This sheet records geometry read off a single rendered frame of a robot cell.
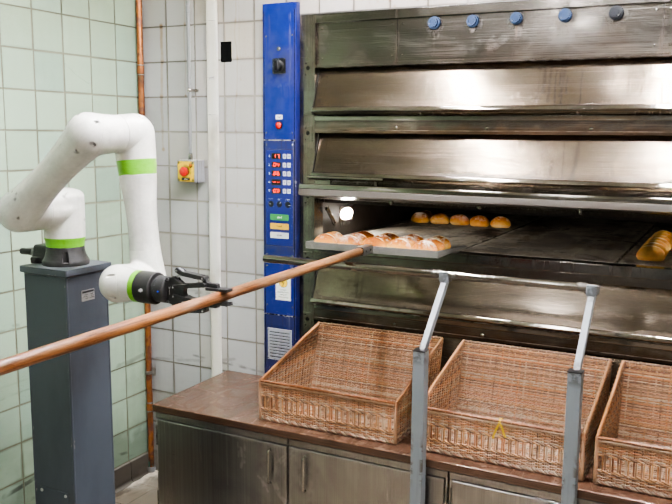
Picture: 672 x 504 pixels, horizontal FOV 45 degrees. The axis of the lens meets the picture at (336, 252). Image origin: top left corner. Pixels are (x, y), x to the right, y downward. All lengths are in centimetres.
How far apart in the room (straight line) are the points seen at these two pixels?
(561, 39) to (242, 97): 133
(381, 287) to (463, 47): 98
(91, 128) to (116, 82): 140
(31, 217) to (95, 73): 118
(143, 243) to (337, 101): 116
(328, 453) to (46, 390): 97
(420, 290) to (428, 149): 55
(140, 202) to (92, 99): 123
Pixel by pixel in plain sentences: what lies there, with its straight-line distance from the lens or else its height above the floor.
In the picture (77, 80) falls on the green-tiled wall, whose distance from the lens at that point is 354.
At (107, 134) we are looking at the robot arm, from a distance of 235.
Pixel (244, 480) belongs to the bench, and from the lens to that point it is 312.
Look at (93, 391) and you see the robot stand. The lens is 282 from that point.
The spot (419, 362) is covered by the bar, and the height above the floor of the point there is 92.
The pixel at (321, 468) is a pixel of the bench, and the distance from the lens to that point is 292.
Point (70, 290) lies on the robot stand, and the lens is 268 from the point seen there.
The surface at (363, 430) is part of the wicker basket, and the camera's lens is 292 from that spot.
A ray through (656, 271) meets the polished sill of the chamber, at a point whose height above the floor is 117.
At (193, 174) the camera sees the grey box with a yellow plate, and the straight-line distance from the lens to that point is 356.
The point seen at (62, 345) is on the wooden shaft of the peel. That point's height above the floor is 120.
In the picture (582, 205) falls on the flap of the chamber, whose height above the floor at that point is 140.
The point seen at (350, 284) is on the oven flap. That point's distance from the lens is 330.
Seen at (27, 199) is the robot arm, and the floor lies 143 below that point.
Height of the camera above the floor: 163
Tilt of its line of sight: 8 degrees down
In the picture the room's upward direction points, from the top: straight up
